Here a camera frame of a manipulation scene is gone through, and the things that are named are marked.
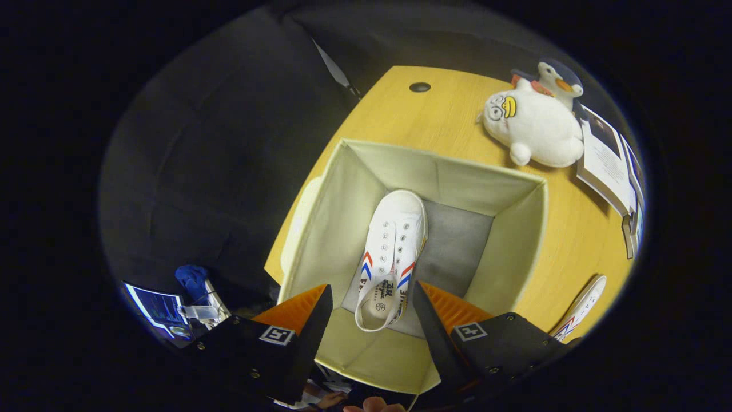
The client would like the white duck plush toy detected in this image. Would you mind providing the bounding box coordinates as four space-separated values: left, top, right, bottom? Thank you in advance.
478 77 585 168

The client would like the white device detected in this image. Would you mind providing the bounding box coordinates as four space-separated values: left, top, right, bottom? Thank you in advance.
178 280 232 330

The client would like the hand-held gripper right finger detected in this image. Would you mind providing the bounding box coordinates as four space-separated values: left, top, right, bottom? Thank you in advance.
412 280 572 401

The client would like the white book with portrait cover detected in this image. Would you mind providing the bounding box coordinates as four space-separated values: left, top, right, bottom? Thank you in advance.
576 105 632 217

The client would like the blue cloth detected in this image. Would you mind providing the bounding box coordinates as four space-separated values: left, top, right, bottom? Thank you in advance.
174 264 209 304

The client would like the book with blue picture cover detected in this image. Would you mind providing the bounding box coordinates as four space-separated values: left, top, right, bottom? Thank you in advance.
620 134 646 212

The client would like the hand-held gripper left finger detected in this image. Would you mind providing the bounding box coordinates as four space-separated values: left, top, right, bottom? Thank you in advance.
183 283 334 404

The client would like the cream fabric storage box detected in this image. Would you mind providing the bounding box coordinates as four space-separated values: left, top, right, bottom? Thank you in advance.
279 137 550 395

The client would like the book with pale printed cover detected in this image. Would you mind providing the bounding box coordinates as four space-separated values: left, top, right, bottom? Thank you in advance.
622 206 644 259

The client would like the white striped canvas shoe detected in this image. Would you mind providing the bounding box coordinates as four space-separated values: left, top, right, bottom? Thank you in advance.
552 275 607 342
355 189 428 332

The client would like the grey penguin plush toy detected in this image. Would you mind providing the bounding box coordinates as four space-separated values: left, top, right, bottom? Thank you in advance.
511 60 585 109

